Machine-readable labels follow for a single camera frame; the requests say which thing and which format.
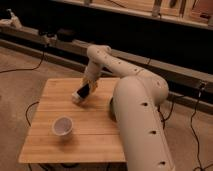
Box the green ceramic bowl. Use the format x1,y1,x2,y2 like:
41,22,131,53
109,98,117,122

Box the black cable on left floor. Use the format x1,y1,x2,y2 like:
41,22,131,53
0,46,48,75

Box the black device on ledge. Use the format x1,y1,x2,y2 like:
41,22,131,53
57,28,75,42

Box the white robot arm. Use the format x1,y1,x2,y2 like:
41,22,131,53
83,45,175,171

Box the wooden table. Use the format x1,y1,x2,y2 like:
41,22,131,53
19,78,125,163

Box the white figure on ledge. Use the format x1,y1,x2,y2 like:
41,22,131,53
0,9,22,29

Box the black cable on right floor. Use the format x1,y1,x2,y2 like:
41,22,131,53
189,83,213,171

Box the black cable on floor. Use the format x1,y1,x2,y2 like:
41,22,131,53
0,46,48,75
189,83,213,171

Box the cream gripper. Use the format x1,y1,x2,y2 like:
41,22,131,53
82,61,103,94

